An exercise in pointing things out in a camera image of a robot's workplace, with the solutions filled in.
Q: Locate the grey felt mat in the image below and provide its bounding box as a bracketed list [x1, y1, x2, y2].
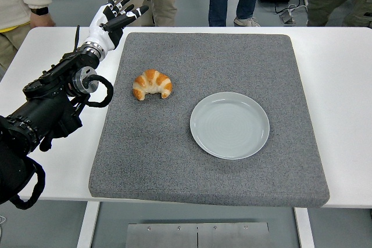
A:
[88, 32, 331, 209]

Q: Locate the white table leg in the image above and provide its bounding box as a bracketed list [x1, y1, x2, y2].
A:
[76, 201, 101, 248]
[293, 206, 316, 248]

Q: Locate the croissant bread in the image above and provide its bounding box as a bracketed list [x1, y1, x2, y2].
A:
[133, 69, 173, 102]

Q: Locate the grey floor device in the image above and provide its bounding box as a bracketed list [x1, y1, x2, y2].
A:
[279, 9, 296, 24]

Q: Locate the black wristwatch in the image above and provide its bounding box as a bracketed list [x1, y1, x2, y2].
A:
[30, 6, 49, 16]

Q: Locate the grey round plate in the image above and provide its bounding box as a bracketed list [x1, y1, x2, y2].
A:
[189, 91, 270, 161]

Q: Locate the person's hand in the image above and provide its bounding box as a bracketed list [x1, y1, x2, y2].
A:
[30, 12, 56, 28]

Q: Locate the white floor cable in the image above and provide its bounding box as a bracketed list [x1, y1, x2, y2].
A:
[274, 3, 308, 16]

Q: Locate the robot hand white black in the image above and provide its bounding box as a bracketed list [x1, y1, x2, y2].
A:
[82, 0, 149, 52]

